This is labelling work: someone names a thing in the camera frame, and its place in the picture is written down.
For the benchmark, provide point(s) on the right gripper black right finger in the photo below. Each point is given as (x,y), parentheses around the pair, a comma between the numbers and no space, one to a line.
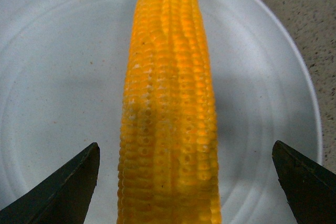
(308,186)

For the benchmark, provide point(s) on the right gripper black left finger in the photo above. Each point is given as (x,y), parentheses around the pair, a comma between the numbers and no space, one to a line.
(63,197)

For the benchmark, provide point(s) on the yellow corn cob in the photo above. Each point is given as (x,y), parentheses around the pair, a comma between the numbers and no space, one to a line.
(168,164)

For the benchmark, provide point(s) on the light blue round plate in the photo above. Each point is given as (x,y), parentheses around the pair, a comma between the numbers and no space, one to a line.
(62,73)

